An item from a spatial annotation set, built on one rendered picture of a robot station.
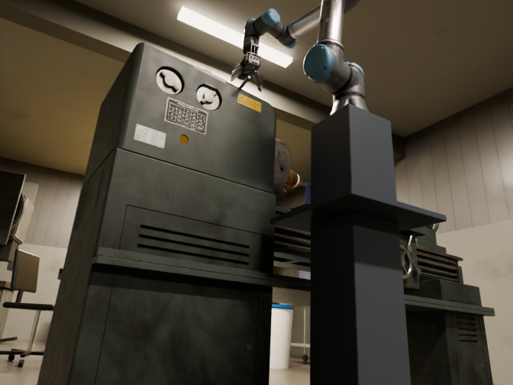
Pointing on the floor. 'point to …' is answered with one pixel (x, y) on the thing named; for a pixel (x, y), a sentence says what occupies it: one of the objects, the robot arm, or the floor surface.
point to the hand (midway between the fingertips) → (246, 88)
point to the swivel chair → (24, 273)
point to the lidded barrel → (281, 335)
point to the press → (11, 231)
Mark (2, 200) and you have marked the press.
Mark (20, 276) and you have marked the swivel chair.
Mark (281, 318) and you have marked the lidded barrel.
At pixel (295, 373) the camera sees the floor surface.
